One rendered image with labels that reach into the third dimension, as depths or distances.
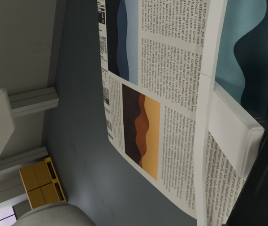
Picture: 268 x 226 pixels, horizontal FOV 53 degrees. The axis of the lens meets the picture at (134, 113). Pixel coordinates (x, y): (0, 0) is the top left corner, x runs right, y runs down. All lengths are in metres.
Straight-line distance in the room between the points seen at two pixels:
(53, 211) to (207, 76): 0.36
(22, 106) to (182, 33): 4.53
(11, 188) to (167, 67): 8.81
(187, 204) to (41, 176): 6.92
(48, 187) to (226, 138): 7.02
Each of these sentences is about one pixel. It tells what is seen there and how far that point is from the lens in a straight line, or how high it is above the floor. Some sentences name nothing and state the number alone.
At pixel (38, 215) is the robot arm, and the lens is 0.47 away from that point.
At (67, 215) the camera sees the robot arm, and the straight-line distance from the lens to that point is 0.46.
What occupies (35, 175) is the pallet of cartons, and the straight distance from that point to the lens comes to 7.15.
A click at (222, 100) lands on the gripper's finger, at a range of 0.16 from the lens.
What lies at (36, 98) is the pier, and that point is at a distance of 4.78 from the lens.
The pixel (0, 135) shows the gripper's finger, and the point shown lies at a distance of 0.18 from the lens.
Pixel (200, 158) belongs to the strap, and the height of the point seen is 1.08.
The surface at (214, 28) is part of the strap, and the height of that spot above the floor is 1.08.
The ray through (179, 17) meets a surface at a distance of 0.21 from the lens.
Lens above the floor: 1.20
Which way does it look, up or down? 28 degrees down
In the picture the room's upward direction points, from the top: 107 degrees counter-clockwise
